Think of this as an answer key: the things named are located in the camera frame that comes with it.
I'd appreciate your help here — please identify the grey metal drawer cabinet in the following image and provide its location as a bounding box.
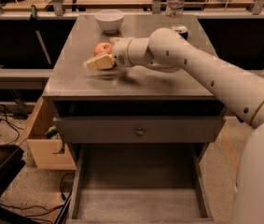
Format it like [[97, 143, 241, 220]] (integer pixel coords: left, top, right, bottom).
[[42, 13, 240, 224]]

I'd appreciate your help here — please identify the white bowl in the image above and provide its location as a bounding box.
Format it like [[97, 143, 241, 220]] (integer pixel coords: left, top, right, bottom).
[[94, 9, 124, 34]]

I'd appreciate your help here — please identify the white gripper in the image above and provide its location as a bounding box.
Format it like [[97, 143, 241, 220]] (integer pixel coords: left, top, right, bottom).
[[83, 37, 133, 70]]

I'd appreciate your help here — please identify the clear water bottle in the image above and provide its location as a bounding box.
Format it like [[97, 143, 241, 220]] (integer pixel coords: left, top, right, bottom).
[[165, 0, 185, 29]]

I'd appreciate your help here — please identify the red apple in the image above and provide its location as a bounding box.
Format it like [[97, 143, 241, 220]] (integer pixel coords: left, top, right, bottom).
[[94, 42, 113, 55]]

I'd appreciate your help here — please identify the open middle drawer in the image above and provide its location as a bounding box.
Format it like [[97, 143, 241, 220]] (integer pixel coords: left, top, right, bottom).
[[66, 144, 215, 224]]

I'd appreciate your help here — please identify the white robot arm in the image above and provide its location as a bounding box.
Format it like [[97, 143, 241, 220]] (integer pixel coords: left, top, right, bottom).
[[84, 28, 264, 224]]

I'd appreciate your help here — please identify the green handled tool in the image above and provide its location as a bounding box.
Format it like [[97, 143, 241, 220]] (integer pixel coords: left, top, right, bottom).
[[30, 5, 37, 21]]

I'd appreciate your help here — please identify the wooden box on floor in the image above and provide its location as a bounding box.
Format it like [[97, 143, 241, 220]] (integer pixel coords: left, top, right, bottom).
[[18, 97, 76, 170]]

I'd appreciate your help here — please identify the top drawer with knob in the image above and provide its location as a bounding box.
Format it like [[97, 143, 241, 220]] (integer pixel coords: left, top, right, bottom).
[[54, 117, 225, 144]]

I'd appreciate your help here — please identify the blue pepsi can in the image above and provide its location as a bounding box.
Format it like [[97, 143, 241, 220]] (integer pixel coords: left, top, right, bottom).
[[172, 25, 188, 39]]

